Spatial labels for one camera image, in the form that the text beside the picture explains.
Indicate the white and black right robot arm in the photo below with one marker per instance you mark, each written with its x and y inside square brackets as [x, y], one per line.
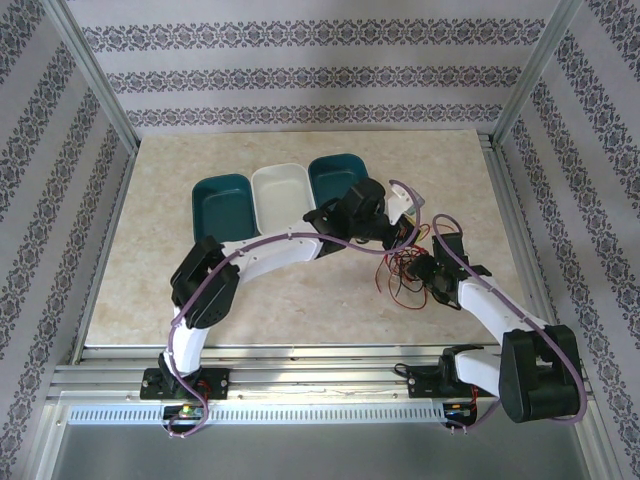
[475, 310]

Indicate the white plastic bin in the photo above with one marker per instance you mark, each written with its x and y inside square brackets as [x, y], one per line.
[280, 200]

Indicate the small circuit board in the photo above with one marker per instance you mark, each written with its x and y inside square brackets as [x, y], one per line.
[457, 411]
[186, 411]

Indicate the teal plastic bin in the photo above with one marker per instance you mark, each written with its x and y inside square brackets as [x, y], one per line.
[220, 210]
[332, 175]

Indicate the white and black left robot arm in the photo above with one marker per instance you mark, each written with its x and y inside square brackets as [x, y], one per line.
[290, 255]

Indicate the aluminium front rail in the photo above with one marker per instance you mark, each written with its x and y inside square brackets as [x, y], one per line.
[325, 372]

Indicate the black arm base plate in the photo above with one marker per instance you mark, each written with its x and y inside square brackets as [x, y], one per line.
[420, 382]
[220, 382]

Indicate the aluminium frame post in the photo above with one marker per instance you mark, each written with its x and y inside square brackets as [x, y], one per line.
[535, 70]
[95, 70]

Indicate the grey metal base panel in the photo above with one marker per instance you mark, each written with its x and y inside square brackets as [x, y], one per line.
[300, 450]

